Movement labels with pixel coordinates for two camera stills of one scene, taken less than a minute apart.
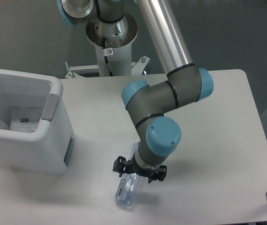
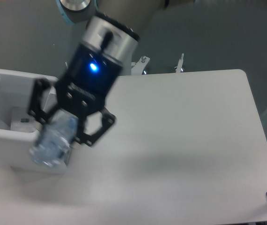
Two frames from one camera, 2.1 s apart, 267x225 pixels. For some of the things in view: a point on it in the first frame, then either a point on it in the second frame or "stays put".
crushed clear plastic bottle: (128, 184) -> (53, 147)
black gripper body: (132, 166) -> (88, 82)
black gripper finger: (120, 164) -> (35, 107)
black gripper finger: (160, 175) -> (87, 139)
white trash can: (23, 128) stays put
